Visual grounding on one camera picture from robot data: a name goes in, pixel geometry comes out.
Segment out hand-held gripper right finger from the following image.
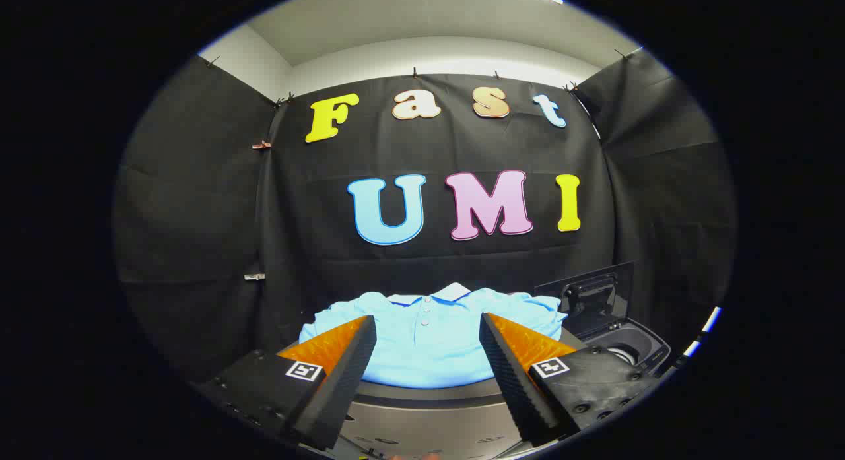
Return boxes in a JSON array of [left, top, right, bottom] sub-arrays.
[[479, 312, 661, 447]]

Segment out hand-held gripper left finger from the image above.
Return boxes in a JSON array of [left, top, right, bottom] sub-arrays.
[[195, 315, 378, 453]]

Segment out light blue polo shirt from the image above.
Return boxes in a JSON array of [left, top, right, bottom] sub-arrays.
[[298, 282, 568, 389]]

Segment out dark grey washing machine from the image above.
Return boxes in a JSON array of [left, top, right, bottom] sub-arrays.
[[581, 317, 672, 383]]

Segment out black backdrop cloth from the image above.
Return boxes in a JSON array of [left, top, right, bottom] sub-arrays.
[[112, 48, 737, 381]]

